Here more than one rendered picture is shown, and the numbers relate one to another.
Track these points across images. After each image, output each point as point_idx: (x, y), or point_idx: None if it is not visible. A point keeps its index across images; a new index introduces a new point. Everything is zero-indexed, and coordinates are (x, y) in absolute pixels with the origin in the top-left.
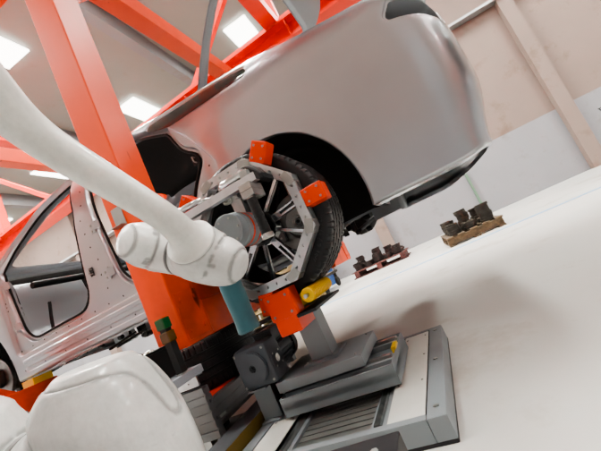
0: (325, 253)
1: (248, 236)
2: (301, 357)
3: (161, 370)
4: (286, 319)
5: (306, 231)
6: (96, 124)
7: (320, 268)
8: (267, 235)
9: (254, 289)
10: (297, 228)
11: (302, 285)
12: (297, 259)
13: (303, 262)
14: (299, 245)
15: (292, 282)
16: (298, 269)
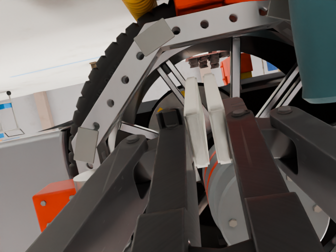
0: (92, 72)
1: (223, 172)
2: None
3: None
4: None
5: (93, 134)
6: None
7: (113, 42)
8: (81, 184)
9: (274, 20)
10: (147, 138)
11: (160, 13)
12: (132, 74)
13: (121, 62)
14: (120, 105)
15: (160, 19)
16: (137, 48)
